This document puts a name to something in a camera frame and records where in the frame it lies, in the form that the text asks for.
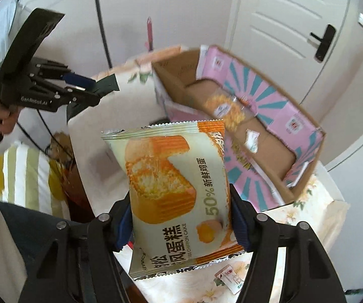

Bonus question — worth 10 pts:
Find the chiffon cake packet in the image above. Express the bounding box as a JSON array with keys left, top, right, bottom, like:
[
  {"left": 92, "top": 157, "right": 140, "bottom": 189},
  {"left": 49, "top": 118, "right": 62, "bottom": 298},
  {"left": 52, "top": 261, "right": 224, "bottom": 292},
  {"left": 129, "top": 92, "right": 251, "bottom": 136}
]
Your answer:
[{"left": 102, "top": 120, "right": 242, "bottom": 279}]

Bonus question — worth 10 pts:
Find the small white candy bar packet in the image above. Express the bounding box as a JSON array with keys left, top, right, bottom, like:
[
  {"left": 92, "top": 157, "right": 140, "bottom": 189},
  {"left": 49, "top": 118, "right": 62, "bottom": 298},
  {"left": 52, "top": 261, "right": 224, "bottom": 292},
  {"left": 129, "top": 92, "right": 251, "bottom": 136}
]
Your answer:
[{"left": 244, "top": 129, "right": 260, "bottom": 153}]

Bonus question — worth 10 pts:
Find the yellow noodle snack bag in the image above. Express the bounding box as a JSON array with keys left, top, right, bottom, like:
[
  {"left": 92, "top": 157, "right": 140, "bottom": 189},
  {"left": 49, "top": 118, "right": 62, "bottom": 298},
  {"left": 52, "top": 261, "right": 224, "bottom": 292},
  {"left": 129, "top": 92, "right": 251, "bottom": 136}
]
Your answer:
[{"left": 203, "top": 88, "right": 255, "bottom": 133}]

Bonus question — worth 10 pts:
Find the floral tablecloth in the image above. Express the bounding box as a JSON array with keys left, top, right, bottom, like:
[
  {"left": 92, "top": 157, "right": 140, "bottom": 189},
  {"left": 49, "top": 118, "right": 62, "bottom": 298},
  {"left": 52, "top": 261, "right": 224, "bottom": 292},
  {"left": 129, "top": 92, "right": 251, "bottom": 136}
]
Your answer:
[{"left": 68, "top": 45, "right": 346, "bottom": 302}]

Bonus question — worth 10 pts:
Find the striped pillow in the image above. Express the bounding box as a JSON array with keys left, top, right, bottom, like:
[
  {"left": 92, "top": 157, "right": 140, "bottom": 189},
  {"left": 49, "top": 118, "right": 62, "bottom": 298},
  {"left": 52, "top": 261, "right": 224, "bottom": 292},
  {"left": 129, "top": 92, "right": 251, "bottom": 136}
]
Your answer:
[{"left": 0, "top": 143, "right": 71, "bottom": 220}]

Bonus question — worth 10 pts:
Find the pink cardboard box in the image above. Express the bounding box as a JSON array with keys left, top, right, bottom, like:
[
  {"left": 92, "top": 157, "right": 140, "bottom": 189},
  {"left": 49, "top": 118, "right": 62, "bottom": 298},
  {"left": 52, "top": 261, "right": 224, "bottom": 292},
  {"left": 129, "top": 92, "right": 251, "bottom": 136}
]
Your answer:
[{"left": 152, "top": 45, "right": 325, "bottom": 211}]

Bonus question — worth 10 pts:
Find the white door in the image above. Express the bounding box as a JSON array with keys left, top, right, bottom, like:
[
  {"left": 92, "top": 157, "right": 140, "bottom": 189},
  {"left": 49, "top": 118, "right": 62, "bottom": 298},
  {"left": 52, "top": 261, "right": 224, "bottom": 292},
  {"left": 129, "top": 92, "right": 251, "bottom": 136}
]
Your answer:
[{"left": 225, "top": 0, "right": 351, "bottom": 105}]

